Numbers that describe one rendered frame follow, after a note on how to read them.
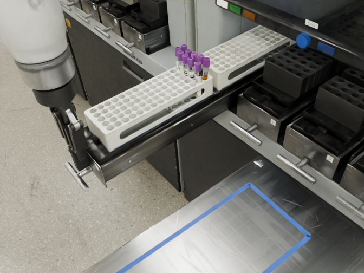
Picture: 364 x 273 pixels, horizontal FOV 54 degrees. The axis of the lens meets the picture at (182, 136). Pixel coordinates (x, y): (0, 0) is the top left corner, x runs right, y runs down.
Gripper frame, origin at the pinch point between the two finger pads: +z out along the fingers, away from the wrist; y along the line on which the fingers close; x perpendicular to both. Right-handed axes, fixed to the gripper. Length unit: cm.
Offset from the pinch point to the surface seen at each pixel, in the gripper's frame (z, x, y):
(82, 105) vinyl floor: 80, -40, 119
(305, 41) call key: -19, -45, -21
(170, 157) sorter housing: 50, -40, 25
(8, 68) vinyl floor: 80, -21, 193
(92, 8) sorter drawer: 1, -40, 68
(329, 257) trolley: -2, -19, -49
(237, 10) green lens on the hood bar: -18.3, -45.8, -0.8
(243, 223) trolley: -2.1, -13.6, -35.7
